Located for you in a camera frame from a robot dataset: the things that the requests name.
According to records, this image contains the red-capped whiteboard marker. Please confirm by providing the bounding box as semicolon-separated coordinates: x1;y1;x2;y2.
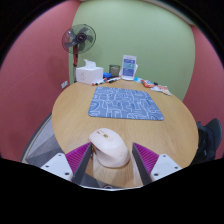
92;79;106;87

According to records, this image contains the dark mesh pen cup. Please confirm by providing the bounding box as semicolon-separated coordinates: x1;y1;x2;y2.
108;64;121;78

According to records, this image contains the orange snack packet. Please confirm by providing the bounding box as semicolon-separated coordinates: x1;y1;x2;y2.
156;84;173;97

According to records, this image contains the cream computer mouse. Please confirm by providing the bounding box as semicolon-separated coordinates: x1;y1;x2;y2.
88;127;131;169

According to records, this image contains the black standing fan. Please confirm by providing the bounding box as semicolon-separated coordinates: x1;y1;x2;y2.
61;23;97;84

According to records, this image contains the red snack packet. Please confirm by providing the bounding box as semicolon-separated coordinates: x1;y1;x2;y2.
140;78;156;89

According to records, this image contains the black office chair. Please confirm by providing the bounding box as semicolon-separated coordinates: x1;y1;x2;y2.
193;118;224;164

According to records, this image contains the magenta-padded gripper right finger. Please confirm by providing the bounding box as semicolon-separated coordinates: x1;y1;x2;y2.
131;142;183;186

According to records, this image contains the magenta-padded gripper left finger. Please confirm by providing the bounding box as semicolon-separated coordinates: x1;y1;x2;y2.
40;142;93;186

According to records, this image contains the white snack packet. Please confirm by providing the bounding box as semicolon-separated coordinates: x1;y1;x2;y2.
149;85;165;93

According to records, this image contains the blue patterned mouse pad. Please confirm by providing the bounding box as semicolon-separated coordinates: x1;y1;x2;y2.
87;86;165;122

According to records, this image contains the white tissue box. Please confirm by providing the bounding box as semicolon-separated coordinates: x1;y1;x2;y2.
75;59;104;85

